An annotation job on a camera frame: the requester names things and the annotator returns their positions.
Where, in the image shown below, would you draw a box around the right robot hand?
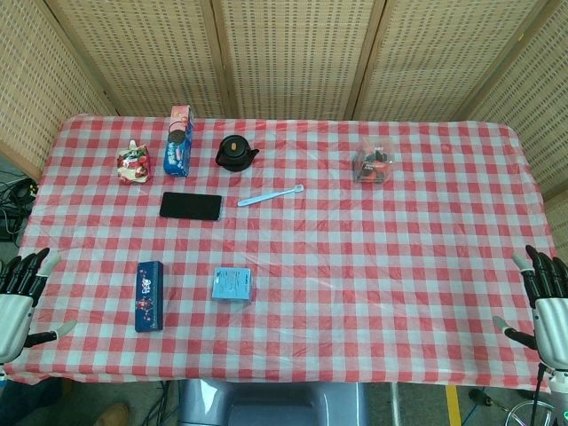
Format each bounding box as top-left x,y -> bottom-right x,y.
493,244 -> 568,367

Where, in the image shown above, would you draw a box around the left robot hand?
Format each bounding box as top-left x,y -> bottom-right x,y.
0,247 -> 77,365

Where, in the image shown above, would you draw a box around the light blue box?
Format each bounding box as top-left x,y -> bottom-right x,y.
210,266 -> 257,304

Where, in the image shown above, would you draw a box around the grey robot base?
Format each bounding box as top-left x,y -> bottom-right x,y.
177,379 -> 369,426

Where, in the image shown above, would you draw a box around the dark blue long box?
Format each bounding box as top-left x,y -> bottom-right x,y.
134,260 -> 165,334

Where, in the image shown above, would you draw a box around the red white checkered tablecloth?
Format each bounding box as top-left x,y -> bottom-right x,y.
4,114 -> 554,385

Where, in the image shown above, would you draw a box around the blue and red carton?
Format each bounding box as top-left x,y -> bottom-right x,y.
163,104 -> 195,178

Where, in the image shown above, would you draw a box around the clear box red black contents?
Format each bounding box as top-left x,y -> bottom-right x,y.
352,136 -> 396,184

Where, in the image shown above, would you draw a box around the clear plastic tubing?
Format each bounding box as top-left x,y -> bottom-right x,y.
504,398 -> 556,426

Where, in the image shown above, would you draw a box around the brown shoe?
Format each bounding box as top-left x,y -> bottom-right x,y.
94,401 -> 132,426

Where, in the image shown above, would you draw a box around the red snack pouch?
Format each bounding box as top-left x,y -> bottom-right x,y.
115,139 -> 154,185

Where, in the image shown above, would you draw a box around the woven bamboo screen panel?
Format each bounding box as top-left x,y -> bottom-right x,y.
456,0 -> 568,249
0,0 -> 117,179
344,0 -> 550,122
43,0 -> 233,119
211,0 -> 388,121

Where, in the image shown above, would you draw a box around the black teapot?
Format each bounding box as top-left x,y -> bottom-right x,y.
215,135 -> 260,173

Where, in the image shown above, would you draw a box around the light blue toothbrush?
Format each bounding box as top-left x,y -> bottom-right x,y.
236,184 -> 305,209

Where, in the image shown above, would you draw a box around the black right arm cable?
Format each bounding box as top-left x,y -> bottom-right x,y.
531,362 -> 546,426

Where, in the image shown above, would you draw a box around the black floor cable bundle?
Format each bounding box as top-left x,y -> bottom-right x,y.
0,167 -> 42,243

